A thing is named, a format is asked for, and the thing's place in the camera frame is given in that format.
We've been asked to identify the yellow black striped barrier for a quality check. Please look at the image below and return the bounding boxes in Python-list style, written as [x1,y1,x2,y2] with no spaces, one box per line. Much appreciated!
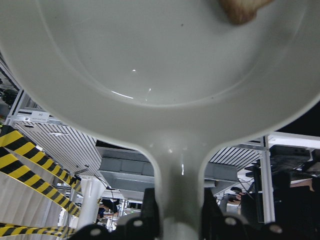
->
[0,124,83,238]

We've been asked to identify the white support column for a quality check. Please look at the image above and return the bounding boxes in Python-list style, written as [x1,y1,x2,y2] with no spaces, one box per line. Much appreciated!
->
[76,176,106,230]

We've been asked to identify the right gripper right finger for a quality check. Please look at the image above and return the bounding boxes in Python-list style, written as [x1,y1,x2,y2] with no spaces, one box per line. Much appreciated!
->
[201,188,224,240]

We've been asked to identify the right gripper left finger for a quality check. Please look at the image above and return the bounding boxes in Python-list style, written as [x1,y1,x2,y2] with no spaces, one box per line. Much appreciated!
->
[141,188,160,240]

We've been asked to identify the pale green dustpan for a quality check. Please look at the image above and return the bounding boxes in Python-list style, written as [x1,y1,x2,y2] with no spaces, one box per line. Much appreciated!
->
[0,0,320,240]

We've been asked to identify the brown bread slice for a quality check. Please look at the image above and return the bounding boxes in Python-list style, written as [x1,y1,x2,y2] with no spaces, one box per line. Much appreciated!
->
[218,0,273,25]

